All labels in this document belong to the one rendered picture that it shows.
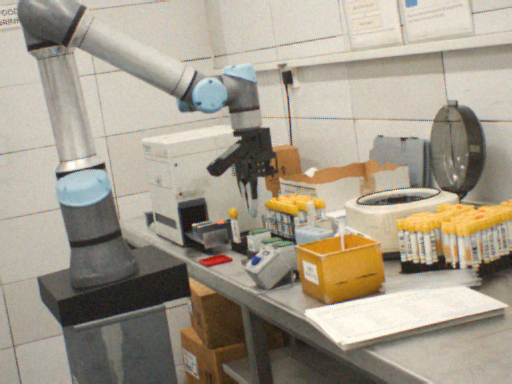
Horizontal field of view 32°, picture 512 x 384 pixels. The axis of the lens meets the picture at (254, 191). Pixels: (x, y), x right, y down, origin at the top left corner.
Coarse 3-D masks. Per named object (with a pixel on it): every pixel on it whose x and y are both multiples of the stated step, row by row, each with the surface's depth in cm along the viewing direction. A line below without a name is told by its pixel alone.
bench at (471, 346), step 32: (128, 224) 302; (192, 256) 236; (224, 288) 208; (288, 288) 190; (480, 288) 170; (256, 320) 205; (288, 320) 174; (480, 320) 151; (256, 352) 206; (288, 352) 334; (320, 352) 328; (352, 352) 150; (384, 352) 143; (416, 352) 141; (448, 352) 139; (480, 352) 137
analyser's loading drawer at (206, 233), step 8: (192, 224) 243; (200, 224) 243; (208, 224) 241; (216, 224) 240; (184, 232) 250; (192, 232) 248; (200, 232) 239; (208, 232) 234; (216, 232) 234; (224, 232) 235; (200, 240) 237; (208, 240) 234; (216, 240) 235; (224, 240) 236
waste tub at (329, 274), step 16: (320, 240) 186; (336, 240) 187; (352, 240) 188; (368, 240) 180; (304, 256) 180; (320, 256) 172; (336, 256) 173; (352, 256) 174; (368, 256) 175; (304, 272) 182; (320, 272) 174; (336, 272) 173; (352, 272) 174; (368, 272) 176; (304, 288) 184; (320, 288) 175; (336, 288) 174; (352, 288) 175; (368, 288) 176
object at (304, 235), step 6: (306, 228) 200; (318, 228) 198; (300, 234) 198; (306, 234) 196; (312, 234) 193; (318, 234) 192; (324, 234) 192; (330, 234) 193; (300, 240) 199; (306, 240) 196; (312, 240) 194; (318, 240) 192
